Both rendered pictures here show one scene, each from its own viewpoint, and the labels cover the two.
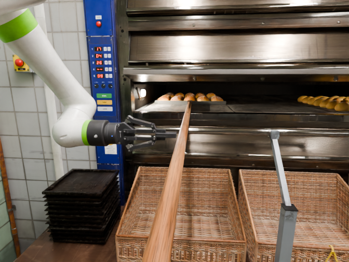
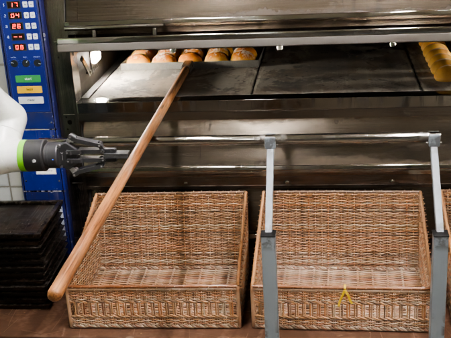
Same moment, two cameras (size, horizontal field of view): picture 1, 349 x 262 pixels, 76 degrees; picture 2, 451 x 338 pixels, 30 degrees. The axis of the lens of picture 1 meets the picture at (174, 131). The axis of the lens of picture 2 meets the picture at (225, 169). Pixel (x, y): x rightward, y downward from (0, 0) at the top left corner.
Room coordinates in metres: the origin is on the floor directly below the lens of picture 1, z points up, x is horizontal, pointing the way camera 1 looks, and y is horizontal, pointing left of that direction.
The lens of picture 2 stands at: (-1.49, -0.36, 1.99)
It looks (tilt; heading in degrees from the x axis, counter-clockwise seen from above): 21 degrees down; 2
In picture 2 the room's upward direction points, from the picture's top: 3 degrees counter-clockwise
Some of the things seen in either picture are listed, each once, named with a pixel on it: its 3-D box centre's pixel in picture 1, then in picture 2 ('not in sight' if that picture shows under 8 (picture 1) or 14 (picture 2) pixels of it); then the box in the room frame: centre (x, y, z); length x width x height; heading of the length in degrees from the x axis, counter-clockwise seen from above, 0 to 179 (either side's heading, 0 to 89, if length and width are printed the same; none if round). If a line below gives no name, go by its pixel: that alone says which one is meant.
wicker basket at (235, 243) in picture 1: (182, 209); (162, 255); (1.04, -0.04, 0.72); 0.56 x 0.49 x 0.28; 86
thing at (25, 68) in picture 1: (25, 63); not in sight; (1.35, 0.85, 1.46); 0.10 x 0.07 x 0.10; 85
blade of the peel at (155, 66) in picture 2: (190, 100); (195, 53); (1.92, -0.13, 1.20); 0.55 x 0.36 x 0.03; 85
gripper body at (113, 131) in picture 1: (121, 133); (63, 155); (0.76, 0.18, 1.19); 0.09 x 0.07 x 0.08; 85
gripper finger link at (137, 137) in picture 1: (140, 137); (86, 159); (0.76, 0.12, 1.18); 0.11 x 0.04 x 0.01; 85
